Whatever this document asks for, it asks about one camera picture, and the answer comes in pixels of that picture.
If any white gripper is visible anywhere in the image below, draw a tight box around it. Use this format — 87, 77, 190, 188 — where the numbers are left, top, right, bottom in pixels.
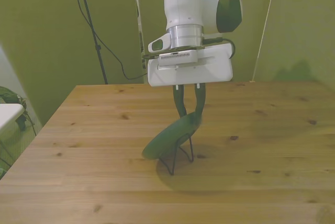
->
147, 43, 234, 119

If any dark green round plate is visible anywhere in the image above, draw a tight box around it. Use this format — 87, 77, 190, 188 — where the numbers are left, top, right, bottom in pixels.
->
141, 111, 203, 161

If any white vertical pole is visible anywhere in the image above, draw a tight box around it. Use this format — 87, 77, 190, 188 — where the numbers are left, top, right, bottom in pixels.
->
132, 0, 148, 85

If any black tripod stand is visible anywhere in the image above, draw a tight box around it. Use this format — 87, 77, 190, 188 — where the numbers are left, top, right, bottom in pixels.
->
66, 0, 109, 85

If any white side table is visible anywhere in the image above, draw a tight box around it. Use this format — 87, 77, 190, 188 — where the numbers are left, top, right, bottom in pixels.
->
0, 103, 25, 133

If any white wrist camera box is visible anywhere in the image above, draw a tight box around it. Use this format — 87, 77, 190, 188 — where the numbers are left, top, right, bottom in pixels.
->
158, 49, 198, 68

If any black wire plate stand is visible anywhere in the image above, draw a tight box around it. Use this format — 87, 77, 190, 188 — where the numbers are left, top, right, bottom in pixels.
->
159, 133, 195, 176

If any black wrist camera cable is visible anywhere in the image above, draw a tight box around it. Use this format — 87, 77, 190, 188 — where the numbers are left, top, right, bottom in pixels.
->
201, 37, 236, 60

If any black cable along tripod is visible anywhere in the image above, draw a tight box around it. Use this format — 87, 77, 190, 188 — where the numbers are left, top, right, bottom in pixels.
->
67, 0, 149, 81

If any white slanted cord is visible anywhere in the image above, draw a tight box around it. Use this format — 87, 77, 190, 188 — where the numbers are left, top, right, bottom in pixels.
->
250, 0, 278, 83

